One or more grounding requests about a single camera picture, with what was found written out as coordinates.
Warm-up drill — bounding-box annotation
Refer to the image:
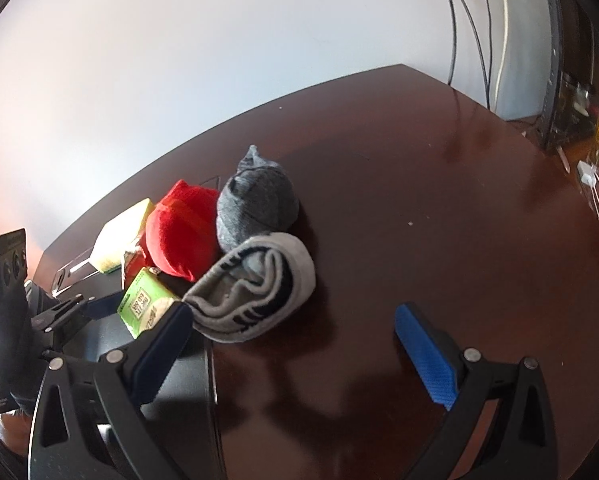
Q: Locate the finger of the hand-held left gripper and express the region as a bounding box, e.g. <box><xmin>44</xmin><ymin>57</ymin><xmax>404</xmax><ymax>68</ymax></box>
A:
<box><xmin>32</xmin><ymin>294</ymin><xmax>126</xmax><ymax>337</ymax></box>

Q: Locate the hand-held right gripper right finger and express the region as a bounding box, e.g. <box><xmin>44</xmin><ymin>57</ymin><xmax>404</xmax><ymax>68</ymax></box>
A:
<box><xmin>393</xmin><ymin>302</ymin><xmax>561</xmax><ymax>480</ymax></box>

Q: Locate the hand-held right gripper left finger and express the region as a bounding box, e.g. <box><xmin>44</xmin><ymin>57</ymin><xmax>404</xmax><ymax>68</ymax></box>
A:
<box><xmin>27</xmin><ymin>301</ymin><xmax>196</xmax><ymax>480</ymax></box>

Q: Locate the green drink carton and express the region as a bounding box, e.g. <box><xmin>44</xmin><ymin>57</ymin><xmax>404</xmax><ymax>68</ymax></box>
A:
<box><xmin>118</xmin><ymin>267</ymin><xmax>183</xmax><ymax>338</ymax></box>

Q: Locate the grey white striped sock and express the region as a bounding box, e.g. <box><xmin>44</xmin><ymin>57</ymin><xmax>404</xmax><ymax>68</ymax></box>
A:
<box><xmin>182</xmin><ymin>232</ymin><xmax>316</xmax><ymax>344</ymax></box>

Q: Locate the clear plastic holder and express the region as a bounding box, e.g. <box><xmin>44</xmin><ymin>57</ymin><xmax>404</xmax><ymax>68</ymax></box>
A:
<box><xmin>54</xmin><ymin>256</ymin><xmax>105</xmax><ymax>297</ymax></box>

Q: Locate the small red box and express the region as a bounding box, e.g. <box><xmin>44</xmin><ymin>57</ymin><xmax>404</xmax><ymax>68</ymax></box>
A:
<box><xmin>124</xmin><ymin>247</ymin><xmax>153</xmax><ymax>286</ymax></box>

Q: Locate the yellow sponge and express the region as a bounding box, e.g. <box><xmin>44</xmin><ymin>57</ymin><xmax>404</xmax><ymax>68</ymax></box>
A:
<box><xmin>94</xmin><ymin>198</ymin><xmax>155</xmax><ymax>275</ymax></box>

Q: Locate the red sock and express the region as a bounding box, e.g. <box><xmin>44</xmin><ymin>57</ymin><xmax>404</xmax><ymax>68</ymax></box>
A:
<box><xmin>144</xmin><ymin>180</ymin><xmax>221</xmax><ymax>282</ymax></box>

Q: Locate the dark grey sock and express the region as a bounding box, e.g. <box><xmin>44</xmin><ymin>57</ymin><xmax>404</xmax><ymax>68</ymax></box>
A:
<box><xmin>216</xmin><ymin>145</ymin><xmax>301</xmax><ymax>254</ymax></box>

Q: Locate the black monitor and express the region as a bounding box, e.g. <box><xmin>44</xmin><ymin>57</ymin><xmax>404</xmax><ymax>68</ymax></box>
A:
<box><xmin>537</xmin><ymin>0</ymin><xmax>599</xmax><ymax>152</ymax></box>

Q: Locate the black cable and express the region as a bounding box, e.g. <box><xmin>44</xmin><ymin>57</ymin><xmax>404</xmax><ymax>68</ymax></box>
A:
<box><xmin>437</xmin><ymin>0</ymin><xmax>493</xmax><ymax>111</ymax></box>
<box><xmin>428</xmin><ymin>0</ymin><xmax>457</xmax><ymax>86</ymax></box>
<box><xmin>478</xmin><ymin>0</ymin><xmax>495</xmax><ymax>96</ymax></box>

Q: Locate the white wall cable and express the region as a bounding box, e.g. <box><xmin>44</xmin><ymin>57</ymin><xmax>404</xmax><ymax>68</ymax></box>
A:
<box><xmin>492</xmin><ymin>0</ymin><xmax>510</xmax><ymax>113</ymax></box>

